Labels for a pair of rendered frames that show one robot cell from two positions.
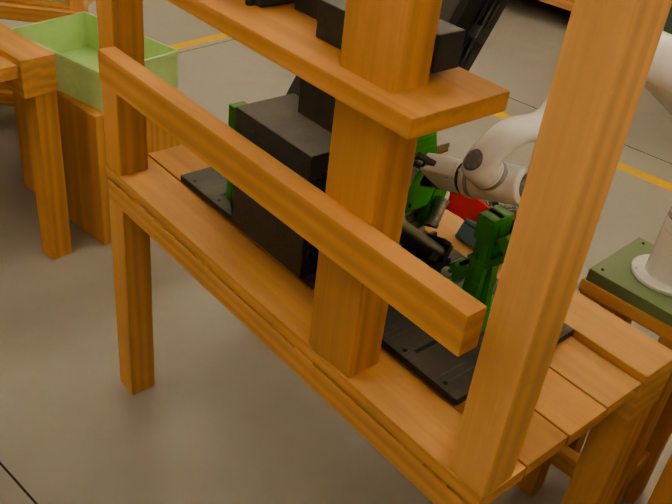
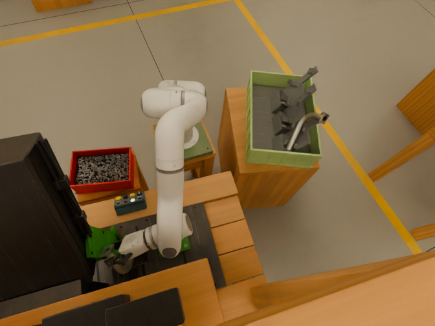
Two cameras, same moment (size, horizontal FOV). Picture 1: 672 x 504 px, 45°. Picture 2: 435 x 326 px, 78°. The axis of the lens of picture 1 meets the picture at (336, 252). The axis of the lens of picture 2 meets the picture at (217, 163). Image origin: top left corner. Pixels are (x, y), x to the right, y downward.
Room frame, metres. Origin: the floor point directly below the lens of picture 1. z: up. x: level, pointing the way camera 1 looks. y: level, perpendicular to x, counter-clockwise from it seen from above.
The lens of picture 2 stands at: (1.35, -0.18, 2.27)
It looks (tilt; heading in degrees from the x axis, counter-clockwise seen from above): 63 degrees down; 289
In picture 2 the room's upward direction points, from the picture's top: 10 degrees clockwise
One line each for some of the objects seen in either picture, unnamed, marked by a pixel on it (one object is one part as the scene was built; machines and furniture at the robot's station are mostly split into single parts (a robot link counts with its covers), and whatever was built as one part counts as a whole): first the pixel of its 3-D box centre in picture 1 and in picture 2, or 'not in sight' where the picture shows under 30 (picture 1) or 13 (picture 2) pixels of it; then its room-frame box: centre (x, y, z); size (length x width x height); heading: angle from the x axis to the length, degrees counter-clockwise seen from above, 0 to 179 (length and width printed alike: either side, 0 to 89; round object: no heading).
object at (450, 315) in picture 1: (249, 168); not in sight; (1.53, 0.21, 1.23); 1.30 x 0.05 x 0.09; 44
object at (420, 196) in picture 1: (410, 160); (94, 246); (1.77, -0.15, 1.17); 0.13 x 0.12 x 0.20; 44
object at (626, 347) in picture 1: (427, 237); (98, 220); (1.98, -0.26, 0.82); 1.50 x 0.14 x 0.15; 44
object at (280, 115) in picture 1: (297, 184); (57, 317); (1.77, 0.12, 1.07); 0.30 x 0.18 x 0.34; 44
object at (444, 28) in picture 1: (419, 37); (147, 315); (1.42, -0.10, 1.59); 0.15 x 0.07 x 0.07; 44
